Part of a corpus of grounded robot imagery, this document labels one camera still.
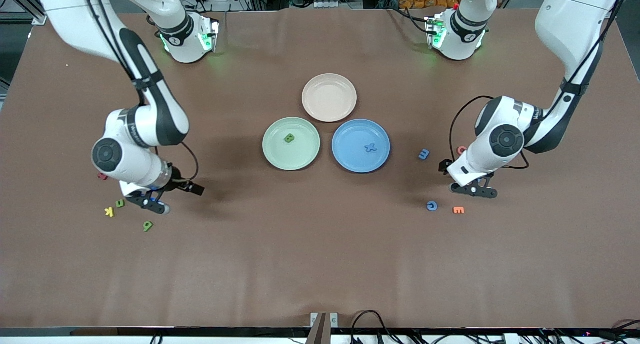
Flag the blue plate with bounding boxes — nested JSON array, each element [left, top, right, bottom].
[[331, 118, 392, 174]]

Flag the light green plate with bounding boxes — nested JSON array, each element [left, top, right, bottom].
[[262, 116, 321, 172]]

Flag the pale pink plate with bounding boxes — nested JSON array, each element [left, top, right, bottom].
[[301, 73, 358, 123]]

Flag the brown table mat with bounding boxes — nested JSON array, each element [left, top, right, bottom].
[[0, 8, 640, 330]]

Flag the black camera cable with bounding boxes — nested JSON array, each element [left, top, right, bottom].
[[82, 0, 200, 182], [449, 0, 628, 171]]

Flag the black table edge rail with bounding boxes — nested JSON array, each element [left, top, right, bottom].
[[0, 327, 640, 338]]

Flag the black cable loop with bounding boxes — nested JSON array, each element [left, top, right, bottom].
[[350, 310, 401, 344]]

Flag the aluminium frame profile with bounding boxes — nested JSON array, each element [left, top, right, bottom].
[[0, 0, 48, 26]]

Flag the metal bracket with brown post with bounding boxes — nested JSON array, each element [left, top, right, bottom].
[[310, 311, 340, 344]]

